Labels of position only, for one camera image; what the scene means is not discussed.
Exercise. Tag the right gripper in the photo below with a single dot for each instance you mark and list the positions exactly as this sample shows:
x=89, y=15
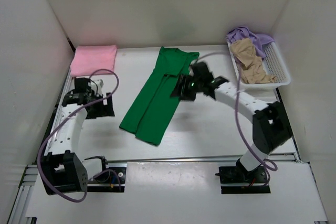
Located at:
x=182, y=80

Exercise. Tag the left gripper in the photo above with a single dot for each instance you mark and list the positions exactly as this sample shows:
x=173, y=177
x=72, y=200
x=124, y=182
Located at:
x=105, y=110

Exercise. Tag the green t shirt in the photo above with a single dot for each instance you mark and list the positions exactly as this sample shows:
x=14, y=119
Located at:
x=151, y=112

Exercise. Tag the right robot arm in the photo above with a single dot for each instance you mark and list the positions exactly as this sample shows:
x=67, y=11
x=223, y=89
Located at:
x=270, y=126

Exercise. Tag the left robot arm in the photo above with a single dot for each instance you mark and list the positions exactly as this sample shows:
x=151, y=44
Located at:
x=64, y=170

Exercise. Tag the folded pink t shirt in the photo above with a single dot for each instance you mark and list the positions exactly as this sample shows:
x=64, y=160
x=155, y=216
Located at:
x=88, y=59

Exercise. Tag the beige t shirt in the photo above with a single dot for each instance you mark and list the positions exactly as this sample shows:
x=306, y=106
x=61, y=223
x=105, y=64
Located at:
x=249, y=64

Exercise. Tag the purple t shirt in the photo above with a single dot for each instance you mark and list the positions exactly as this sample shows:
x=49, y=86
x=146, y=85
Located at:
x=259, y=40

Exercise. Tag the white plastic basket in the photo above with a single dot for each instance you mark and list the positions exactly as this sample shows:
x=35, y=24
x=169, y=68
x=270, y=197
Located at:
x=272, y=64

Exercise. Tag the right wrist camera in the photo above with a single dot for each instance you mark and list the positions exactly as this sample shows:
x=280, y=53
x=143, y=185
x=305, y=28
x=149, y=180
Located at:
x=201, y=71

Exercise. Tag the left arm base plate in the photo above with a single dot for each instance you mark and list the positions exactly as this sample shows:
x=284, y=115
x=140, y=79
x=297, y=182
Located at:
x=110, y=180

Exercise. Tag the aluminium frame rail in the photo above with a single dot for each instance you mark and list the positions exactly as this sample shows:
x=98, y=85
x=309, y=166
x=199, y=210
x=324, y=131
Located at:
x=30, y=173

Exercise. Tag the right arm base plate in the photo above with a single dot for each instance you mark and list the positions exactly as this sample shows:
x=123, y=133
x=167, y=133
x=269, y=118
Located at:
x=233, y=181

